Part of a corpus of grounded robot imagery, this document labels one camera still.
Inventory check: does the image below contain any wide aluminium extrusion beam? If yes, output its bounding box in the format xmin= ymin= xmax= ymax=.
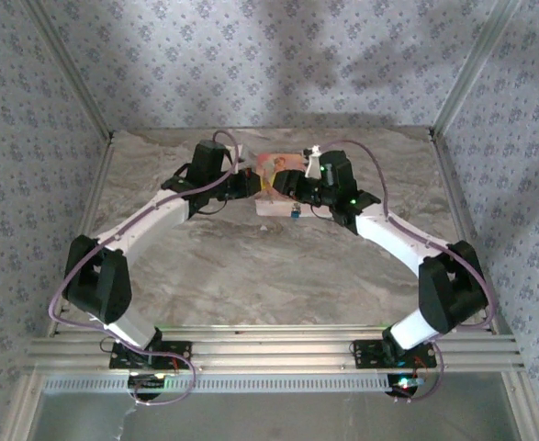
xmin=23 ymin=337 xmax=525 ymax=374

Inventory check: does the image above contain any electronics board with lights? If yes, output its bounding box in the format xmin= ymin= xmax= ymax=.
xmin=128 ymin=372 xmax=168 ymax=401
xmin=385 ymin=372 xmax=425 ymax=399

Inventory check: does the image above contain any grey metal panel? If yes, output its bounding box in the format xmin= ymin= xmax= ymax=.
xmin=34 ymin=392 xmax=522 ymax=441

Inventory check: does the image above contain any aluminium table edge rail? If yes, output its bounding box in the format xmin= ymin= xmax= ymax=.
xmin=428 ymin=130 xmax=502 ymax=336
xmin=46 ymin=135 xmax=117 ymax=336

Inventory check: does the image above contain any narrow aluminium extrusion rail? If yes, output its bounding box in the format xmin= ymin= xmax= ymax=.
xmin=55 ymin=323 xmax=500 ymax=340

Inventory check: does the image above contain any aluminium frame post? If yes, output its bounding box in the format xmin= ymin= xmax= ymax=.
xmin=501 ymin=370 xmax=539 ymax=441
xmin=431 ymin=0 xmax=523 ymax=135
xmin=23 ymin=0 xmax=117 ymax=141
xmin=1 ymin=370 xmax=46 ymax=441

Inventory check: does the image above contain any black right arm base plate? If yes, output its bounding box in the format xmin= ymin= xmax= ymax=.
xmin=354 ymin=339 xmax=438 ymax=369

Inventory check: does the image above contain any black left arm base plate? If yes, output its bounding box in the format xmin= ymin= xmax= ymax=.
xmin=108 ymin=339 xmax=193 ymax=369

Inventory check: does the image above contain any grey slotted cable duct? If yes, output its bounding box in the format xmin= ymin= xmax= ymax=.
xmin=43 ymin=372 xmax=392 ymax=394

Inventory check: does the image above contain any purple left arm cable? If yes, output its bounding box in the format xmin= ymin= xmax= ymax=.
xmin=48 ymin=130 xmax=248 ymax=408

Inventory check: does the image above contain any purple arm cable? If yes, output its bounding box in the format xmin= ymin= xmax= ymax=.
xmin=319 ymin=139 xmax=498 ymax=405
xmin=48 ymin=130 xmax=248 ymax=408

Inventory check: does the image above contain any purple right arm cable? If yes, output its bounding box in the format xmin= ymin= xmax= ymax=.
xmin=319 ymin=139 xmax=498 ymax=405

